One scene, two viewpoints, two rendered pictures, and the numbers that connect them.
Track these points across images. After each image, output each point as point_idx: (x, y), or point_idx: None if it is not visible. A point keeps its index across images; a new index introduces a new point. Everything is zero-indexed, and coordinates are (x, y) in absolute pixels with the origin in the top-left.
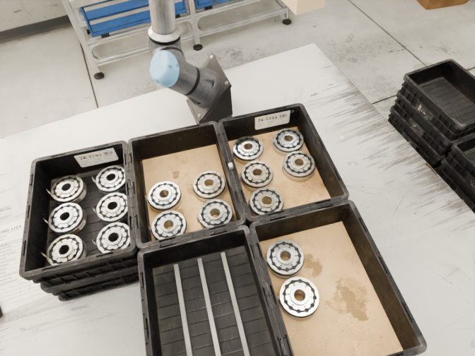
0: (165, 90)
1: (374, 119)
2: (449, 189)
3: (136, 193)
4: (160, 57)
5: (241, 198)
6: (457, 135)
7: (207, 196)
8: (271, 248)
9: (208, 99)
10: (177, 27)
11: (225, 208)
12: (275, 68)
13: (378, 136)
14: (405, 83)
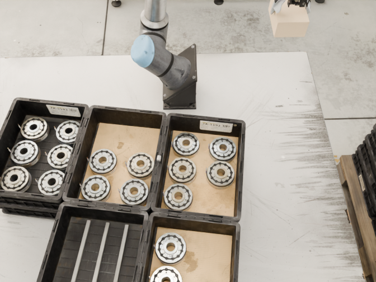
0: None
1: (322, 149)
2: (353, 241)
3: (79, 154)
4: (141, 41)
5: (154, 189)
6: None
7: (134, 174)
8: (163, 237)
9: (174, 85)
10: (168, 15)
11: (144, 190)
12: (256, 67)
13: (316, 168)
14: None
